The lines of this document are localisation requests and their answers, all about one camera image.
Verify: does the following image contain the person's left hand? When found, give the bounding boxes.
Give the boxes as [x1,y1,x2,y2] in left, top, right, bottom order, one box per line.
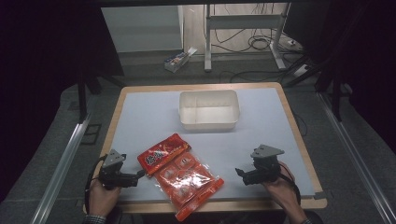
[88,178,122,218]

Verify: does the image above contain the white metal desk frame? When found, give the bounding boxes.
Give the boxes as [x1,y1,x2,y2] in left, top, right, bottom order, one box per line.
[203,3,291,73]

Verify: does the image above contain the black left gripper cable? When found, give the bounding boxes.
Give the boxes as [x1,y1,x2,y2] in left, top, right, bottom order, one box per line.
[84,155,107,216]

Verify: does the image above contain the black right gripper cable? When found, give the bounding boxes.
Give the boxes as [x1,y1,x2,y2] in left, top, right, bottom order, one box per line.
[277,162,303,207]

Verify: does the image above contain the white power strip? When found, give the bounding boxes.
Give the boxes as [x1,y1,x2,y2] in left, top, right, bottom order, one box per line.
[292,63,310,77]

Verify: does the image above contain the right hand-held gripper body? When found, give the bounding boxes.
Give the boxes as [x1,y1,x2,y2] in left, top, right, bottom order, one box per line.
[247,144,286,185]

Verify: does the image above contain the black floor frame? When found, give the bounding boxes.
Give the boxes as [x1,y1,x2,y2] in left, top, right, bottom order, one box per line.
[80,123,103,146]

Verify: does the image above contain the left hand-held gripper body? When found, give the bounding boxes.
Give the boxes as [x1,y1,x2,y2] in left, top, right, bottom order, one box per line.
[98,148,139,191]

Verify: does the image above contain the white panel board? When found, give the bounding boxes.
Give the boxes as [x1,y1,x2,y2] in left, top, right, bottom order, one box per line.
[100,5,185,53]

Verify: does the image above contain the aluminium rail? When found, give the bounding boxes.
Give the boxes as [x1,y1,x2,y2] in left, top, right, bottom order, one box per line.
[30,114,92,224]
[317,92,396,224]

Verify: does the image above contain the white plastic container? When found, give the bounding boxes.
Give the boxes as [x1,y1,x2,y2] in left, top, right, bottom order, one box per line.
[177,89,242,132]

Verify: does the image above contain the small open cardboard box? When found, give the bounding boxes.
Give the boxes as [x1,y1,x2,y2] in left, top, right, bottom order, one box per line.
[163,46,199,74]

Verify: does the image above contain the pale grey table mat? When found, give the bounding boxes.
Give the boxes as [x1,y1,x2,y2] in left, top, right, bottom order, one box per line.
[111,87,317,202]

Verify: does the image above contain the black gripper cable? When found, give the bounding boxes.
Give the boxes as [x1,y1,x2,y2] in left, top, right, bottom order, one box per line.
[84,155,107,216]
[277,162,303,207]

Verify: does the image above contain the black floor cables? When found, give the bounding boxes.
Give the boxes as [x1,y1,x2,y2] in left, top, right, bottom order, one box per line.
[203,3,316,84]

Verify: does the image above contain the person's right hand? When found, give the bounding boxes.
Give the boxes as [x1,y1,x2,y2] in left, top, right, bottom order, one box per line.
[262,161,308,224]

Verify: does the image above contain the black stand leg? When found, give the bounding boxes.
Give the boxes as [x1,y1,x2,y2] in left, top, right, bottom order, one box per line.
[77,74,89,123]

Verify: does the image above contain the orange snack packet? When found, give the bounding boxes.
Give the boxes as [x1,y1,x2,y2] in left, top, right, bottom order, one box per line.
[136,133,225,222]

